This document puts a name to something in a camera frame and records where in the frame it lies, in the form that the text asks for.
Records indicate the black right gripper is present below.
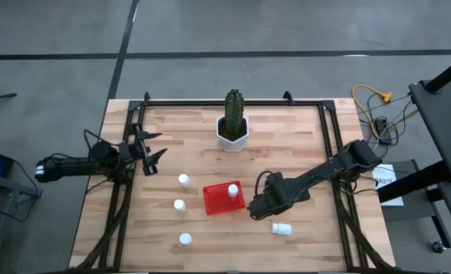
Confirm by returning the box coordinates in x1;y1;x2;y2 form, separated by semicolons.
247;170;312;222

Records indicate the black aluminium table frame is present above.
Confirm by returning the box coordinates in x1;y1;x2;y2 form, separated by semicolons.
75;90;396;273

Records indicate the red plastic mesh basket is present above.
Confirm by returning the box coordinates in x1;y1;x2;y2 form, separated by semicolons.
202;180;246;216

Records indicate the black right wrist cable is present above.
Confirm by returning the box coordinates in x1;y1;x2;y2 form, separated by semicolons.
254;170;274;199

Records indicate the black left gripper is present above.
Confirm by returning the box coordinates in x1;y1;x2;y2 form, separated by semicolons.
117;122;168;177

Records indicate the yellow extension cable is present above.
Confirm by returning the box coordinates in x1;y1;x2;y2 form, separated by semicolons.
351;83;394;140

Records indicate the black power adapter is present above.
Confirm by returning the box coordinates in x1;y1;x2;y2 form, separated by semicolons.
373;116;392;145

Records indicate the black equipment cart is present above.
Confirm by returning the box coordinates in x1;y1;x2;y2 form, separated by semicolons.
408;51;451;252

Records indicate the black metal stand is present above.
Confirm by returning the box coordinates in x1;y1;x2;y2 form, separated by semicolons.
0;173;43;274

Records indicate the green column cactus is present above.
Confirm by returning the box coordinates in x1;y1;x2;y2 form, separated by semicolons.
225;88;245;136

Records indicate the white hexagonal plant pot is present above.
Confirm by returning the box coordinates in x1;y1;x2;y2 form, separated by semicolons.
216;115;250;153

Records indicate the white printed paper sheet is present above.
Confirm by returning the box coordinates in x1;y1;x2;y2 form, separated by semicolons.
372;163;405;207

